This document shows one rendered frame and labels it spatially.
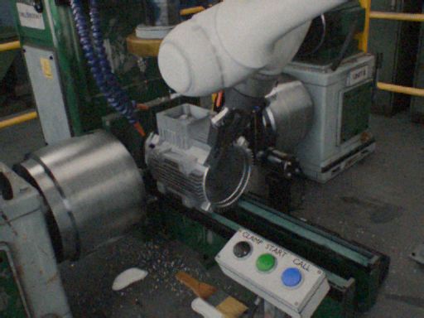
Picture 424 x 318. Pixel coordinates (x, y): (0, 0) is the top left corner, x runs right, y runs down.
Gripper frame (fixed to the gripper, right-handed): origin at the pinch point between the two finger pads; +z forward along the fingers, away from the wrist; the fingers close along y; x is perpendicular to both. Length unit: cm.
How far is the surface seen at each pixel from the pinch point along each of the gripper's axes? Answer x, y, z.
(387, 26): -86, -310, 83
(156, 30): -28.7, -1.3, -12.3
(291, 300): 33.4, 19.9, -13.5
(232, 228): 12.2, 0.4, 13.3
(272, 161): 5.0, -17.0, 6.0
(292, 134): -1.1, -35.3, 10.7
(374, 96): 0, -79, 10
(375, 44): -86, -310, 102
